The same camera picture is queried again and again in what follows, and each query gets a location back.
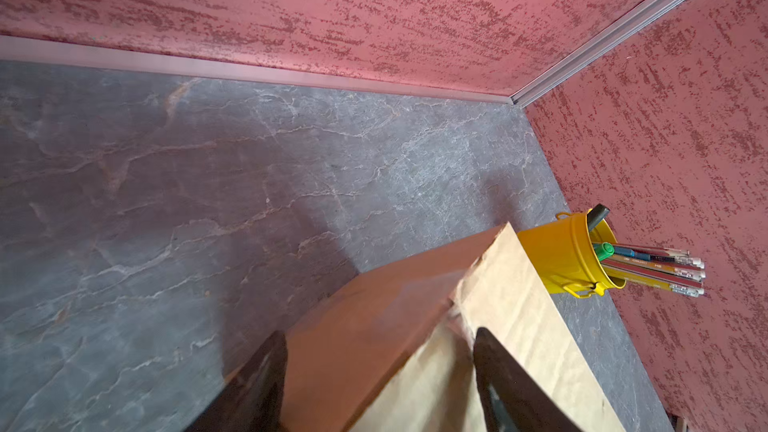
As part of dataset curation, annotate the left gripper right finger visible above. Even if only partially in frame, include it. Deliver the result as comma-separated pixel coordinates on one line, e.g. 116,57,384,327
472,327,579,431

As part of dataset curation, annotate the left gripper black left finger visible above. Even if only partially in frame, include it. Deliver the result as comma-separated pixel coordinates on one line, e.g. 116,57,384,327
186,331,288,432

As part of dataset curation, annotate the brown cardboard express box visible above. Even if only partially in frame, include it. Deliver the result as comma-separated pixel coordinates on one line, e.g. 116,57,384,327
278,225,622,431

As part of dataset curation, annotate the yellow pen cup right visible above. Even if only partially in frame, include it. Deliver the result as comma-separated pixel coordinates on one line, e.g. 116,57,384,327
517,203,707,300

